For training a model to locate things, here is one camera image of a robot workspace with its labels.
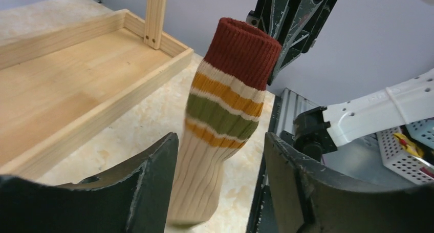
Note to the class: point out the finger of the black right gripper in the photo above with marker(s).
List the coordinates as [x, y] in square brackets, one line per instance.
[263, 17]
[295, 24]

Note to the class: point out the white perforated storage basket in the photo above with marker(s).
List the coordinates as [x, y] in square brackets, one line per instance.
[405, 156]

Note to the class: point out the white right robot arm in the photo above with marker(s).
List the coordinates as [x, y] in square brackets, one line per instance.
[324, 129]

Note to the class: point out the wooden rack base tray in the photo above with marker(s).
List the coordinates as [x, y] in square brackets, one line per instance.
[61, 87]

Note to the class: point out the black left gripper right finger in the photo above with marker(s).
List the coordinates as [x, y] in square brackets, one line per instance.
[310, 197]

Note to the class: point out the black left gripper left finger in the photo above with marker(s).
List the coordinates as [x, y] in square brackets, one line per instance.
[132, 196]

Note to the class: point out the right wooden rack post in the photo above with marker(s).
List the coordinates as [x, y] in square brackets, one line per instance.
[154, 20]

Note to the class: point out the blue perforated storage basket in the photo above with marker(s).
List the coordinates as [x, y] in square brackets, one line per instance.
[422, 131]

